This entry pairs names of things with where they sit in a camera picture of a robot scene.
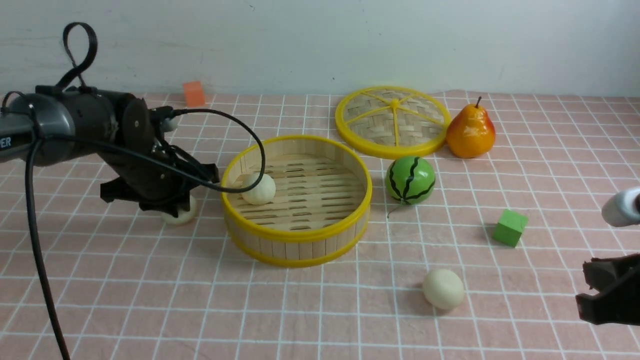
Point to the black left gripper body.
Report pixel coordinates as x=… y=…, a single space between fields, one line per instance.
x=139 y=132

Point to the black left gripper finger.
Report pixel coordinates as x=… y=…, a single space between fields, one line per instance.
x=167 y=205
x=121 y=189

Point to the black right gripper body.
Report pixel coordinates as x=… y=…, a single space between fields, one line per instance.
x=617 y=282

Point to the white pleated steamed bun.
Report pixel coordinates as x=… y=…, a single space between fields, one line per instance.
x=184 y=215

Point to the white steamed bun front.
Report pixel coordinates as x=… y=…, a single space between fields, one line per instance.
x=443 y=289

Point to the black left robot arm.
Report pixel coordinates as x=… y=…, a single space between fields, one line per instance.
x=116 y=126

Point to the bamboo steamer tray yellow rim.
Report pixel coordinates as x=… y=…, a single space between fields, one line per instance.
x=320 y=210

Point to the bamboo steamer lid yellow rim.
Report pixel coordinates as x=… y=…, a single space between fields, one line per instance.
x=392 y=122

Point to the orange cube block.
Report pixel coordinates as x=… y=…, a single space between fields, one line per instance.
x=194 y=94

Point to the green cube block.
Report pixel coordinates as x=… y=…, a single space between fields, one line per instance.
x=509 y=228

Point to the pink grid tablecloth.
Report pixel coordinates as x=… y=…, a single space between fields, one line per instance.
x=128 y=287

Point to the orange yellow toy pear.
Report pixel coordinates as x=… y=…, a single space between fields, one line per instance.
x=471 y=133

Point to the green toy watermelon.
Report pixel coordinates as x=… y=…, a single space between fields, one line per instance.
x=410 y=180

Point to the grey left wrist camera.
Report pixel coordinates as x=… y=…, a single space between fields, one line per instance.
x=168 y=124

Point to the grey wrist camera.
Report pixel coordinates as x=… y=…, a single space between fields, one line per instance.
x=623 y=209
x=168 y=124

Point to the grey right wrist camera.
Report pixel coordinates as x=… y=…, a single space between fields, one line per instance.
x=623 y=209

